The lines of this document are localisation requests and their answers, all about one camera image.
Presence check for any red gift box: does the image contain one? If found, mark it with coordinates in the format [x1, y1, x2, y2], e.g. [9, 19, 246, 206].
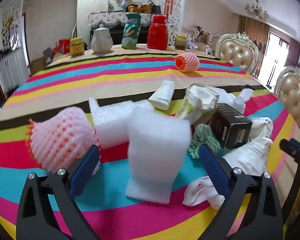
[52, 38, 70, 56]

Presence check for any beige tufted chair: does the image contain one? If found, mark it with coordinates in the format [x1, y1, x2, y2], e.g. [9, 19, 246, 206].
[215, 32, 260, 75]
[274, 66, 300, 128]

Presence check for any white ornate sofa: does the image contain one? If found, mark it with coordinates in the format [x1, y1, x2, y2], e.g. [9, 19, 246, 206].
[181, 26, 221, 55]

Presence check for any beige tufted chair far right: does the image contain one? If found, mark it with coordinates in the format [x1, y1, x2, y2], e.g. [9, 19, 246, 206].
[215, 32, 260, 75]

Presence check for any black piano with lace cover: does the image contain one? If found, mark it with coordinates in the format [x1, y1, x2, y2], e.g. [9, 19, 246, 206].
[88, 11, 153, 45]

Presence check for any brown jar yellow lid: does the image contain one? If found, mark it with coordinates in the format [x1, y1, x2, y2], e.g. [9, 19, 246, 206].
[174, 35, 187, 50]

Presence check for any yellow label jar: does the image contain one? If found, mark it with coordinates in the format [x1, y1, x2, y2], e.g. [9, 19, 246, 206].
[70, 37, 85, 56]

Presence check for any pink foam fruit net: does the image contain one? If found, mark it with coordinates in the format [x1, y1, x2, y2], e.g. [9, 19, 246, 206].
[25, 107, 99, 173]
[175, 52, 200, 72]

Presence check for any white tube package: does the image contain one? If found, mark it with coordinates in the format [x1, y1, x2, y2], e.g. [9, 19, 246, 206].
[148, 80, 174, 111]

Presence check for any chandelier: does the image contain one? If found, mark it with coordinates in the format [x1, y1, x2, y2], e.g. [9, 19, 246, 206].
[245, 0, 269, 22]

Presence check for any red thermos jug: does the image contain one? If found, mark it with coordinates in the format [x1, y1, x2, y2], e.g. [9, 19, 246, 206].
[147, 15, 168, 50]

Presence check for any brown curtain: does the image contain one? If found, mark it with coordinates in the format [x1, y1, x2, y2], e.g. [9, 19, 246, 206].
[238, 16, 269, 55]

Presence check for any white carved screen partition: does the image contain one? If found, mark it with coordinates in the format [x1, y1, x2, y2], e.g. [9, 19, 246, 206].
[157, 0, 186, 46]

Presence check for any green snack bag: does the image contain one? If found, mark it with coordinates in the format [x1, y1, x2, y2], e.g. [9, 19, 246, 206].
[121, 12, 141, 49]

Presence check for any white foam sheet piece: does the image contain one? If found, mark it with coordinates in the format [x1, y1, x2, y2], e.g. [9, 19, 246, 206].
[89, 98, 192, 204]

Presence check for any white ceramic teapot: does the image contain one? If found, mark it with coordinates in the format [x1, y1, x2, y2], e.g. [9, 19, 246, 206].
[90, 27, 113, 54]

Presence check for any white low sideboard cabinet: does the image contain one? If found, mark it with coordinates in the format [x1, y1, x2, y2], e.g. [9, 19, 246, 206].
[0, 48, 30, 94]

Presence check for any paper cup bag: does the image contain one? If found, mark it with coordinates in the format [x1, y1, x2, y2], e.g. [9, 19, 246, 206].
[175, 83, 219, 126]

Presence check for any striped colourful tablecloth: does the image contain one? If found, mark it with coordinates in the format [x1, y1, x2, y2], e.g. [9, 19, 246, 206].
[0, 46, 300, 239]

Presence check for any black handbag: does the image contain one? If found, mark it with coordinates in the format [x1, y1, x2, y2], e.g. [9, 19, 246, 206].
[148, 0, 161, 15]

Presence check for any green white patterned cloth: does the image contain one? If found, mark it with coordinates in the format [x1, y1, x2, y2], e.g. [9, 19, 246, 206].
[188, 124, 221, 159]

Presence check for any beige tufted chair near right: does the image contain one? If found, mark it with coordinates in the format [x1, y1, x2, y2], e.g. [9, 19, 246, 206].
[274, 66, 300, 128]

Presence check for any white plastic bag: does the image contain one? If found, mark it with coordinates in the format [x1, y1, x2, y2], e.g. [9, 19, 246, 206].
[183, 118, 274, 210]

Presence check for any black small carton box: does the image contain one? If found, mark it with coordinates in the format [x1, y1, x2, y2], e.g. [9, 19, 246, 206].
[210, 103, 252, 150]

